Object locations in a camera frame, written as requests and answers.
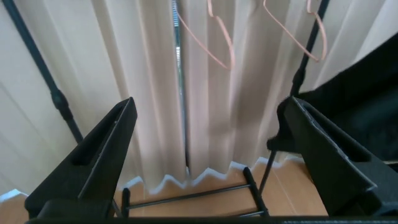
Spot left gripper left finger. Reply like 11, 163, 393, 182
24, 96, 138, 218

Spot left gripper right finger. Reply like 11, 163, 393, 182
284, 96, 398, 217

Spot black shorts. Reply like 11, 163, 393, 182
266, 30, 398, 162

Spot black clothes rack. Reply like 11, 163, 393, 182
1, 0, 331, 218

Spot pink clothes hanger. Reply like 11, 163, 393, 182
262, 0, 328, 63
175, 0, 236, 71

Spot beige curtain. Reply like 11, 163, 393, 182
0, 0, 398, 195

